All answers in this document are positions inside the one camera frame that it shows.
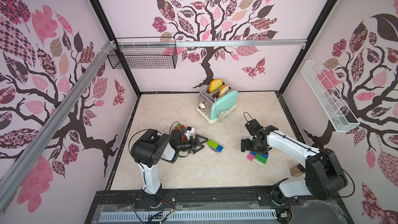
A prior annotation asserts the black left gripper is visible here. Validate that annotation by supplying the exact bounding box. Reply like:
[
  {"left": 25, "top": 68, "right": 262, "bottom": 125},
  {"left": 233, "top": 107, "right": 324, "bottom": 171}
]
[{"left": 176, "top": 134, "right": 208, "bottom": 154}]

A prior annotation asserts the red long lego brick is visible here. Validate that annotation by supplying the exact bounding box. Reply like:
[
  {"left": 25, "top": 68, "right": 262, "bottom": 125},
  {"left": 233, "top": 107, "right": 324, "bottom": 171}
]
[{"left": 181, "top": 125, "right": 187, "bottom": 142}]

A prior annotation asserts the blue long lego brick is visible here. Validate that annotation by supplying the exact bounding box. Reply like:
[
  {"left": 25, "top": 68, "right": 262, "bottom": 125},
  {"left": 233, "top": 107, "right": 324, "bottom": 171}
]
[{"left": 250, "top": 151, "right": 268, "bottom": 159}]

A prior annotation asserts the lime lego brick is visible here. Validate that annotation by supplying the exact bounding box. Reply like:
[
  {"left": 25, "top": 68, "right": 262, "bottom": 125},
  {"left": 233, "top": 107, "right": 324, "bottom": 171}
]
[{"left": 207, "top": 140, "right": 219, "bottom": 150}]

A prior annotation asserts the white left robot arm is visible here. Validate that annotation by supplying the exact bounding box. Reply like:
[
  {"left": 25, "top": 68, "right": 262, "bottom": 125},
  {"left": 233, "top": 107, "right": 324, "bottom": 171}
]
[{"left": 129, "top": 129, "right": 209, "bottom": 207}]

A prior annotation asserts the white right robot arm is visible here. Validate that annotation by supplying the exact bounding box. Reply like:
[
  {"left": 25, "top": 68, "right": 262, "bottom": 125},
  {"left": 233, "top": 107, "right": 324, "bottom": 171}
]
[{"left": 241, "top": 119, "right": 348, "bottom": 201}]

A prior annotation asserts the pink lego brick lower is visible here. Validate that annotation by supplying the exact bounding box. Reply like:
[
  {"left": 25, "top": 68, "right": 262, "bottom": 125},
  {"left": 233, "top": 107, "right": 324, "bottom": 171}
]
[{"left": 247, "top": 152, "right": 256, "bottom": 161}]

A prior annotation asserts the mint and cream toaster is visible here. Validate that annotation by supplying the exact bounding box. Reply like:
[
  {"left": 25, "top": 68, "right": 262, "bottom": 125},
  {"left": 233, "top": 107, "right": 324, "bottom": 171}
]
[{"left": 196, "top": 86, "right": 238, "bottom": 124}]

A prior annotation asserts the toast slice right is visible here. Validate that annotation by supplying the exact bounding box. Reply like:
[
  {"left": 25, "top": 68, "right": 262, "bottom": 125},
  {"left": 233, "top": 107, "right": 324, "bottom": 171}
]
[{"left": 218, "top": 85, "right": 231, "bottom": 97}]

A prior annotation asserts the toast slice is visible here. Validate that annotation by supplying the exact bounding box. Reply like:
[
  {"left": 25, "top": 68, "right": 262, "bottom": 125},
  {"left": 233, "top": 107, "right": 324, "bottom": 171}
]
[
  {"left": 209, "top": 79, "right": 223, "bottom": 93},
  {"left": 218, "top": 85, "right": 231, "bottom": 97}
]

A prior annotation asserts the toast slice left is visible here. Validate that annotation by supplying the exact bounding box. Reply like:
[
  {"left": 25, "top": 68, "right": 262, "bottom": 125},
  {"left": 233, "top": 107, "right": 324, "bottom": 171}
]
[{"left": 209, "top": 79, "right": 223, "bottom": 93}]

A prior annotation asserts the white slotted cable duct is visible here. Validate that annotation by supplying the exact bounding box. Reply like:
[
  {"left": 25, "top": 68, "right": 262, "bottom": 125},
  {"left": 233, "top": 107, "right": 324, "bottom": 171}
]
[{"left": 97, "top": 209, "right": 277, "bottom": 224}]

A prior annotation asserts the white wire shelf basket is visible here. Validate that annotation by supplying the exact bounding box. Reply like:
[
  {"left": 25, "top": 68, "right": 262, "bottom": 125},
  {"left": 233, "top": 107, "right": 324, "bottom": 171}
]
[{"left": 301, "top": 60, "right": 360, "bottom": 133}]

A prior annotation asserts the black wire basket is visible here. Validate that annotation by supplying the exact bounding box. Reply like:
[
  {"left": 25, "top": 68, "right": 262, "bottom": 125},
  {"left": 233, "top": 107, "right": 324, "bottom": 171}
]
[{"left": 108, "top": 35, "right": 178, "bottom": 69}]

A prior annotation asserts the aluminium rail back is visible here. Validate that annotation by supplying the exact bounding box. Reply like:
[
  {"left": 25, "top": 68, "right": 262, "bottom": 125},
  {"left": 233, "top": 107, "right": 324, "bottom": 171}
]
[{"left": 118, "top": 39, "right": 307, "bottom": 48}]

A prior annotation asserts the aluminium rail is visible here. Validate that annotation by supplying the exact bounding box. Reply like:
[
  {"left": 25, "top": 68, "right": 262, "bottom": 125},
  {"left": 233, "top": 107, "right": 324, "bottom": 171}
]
[
  {"left": 118, "top": 39, "right": 307, "bottom": 48},
  {"left": 1, "top": 40, "right": 116, "bottom": 211}
]

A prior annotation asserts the aluminium rail left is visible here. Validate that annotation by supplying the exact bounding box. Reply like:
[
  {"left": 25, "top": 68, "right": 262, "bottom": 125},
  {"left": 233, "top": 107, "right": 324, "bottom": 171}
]
[{"left": 1, "top": 40, "right": 116, "bottom": 211}]

